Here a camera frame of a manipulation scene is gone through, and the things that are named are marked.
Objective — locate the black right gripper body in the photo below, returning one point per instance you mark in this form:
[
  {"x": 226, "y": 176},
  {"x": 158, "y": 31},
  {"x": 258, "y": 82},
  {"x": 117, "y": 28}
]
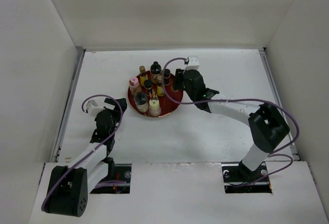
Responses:
[{"x": 189, "y": 91}]

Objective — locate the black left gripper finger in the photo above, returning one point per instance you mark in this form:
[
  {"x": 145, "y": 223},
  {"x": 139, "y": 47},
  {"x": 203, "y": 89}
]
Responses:
[
  {"x": 109, "y": 103},
  {"x": 121, "y": 106}
]

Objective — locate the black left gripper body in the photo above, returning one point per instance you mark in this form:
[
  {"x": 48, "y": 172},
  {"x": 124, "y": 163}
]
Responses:
[{"x": 115, "y": 116}]

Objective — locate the black-cap spice jar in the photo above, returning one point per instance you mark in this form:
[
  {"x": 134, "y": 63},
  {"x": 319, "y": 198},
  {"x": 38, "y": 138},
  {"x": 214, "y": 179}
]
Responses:
[{"x": 166, "y": 76}]

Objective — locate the black knob lid jar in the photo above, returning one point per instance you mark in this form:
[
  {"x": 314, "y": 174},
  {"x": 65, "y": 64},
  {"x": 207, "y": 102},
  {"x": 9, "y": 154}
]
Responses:
[{"x": 141, "y": 101}]

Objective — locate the tall gold-cap sauce bottle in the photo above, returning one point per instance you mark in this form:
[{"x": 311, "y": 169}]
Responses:
[{"x": 160, "y": 87}]

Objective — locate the pink-lid glass shaker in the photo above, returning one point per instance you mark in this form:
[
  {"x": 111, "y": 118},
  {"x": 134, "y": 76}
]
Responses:
[{"x": 134, "y": 85}]

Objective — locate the round-top black lid glass jar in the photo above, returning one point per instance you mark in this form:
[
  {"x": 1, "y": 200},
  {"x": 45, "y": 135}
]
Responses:
[{"x": 155, "y": 71}]

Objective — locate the small dark-label spice bottle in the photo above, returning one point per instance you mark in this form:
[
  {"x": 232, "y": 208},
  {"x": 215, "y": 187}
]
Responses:
[{"x": 148, "y": 84}]

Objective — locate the yellow-label gold-cap bottle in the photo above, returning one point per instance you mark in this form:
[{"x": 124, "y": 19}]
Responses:
[{"x": 143, "y": 75}]

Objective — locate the yellow-lid white shaker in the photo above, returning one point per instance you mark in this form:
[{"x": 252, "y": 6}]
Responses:
[{"x": 154, "y": 107}]

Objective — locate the small black-cap spice bottle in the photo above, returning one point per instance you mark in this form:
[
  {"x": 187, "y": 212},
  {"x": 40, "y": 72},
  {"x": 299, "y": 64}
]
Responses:
[{"x": 153, "y": 95}]

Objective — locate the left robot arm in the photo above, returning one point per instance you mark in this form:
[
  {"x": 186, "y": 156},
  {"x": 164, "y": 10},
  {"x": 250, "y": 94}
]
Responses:
[{"x": 69, "y": 186}]

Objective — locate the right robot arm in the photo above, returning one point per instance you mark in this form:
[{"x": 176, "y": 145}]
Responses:
[{"x": 267, "y": 126}]

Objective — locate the red round lacquer tray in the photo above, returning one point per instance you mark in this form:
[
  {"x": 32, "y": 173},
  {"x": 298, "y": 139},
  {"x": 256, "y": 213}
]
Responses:
[{"x": 167, "y": 106}]

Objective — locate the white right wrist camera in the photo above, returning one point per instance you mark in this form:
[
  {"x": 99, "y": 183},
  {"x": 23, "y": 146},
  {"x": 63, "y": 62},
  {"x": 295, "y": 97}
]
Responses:
[{"x": 191, "y": 63}]

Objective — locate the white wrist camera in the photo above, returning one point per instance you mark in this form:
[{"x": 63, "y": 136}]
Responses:
[
  {"x": 191, "y": 63},
  {"x": 92, "y": 108}
]

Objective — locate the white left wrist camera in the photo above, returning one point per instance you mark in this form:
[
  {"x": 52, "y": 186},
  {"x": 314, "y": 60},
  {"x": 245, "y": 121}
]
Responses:
[{"x": 92, "y": 108}]

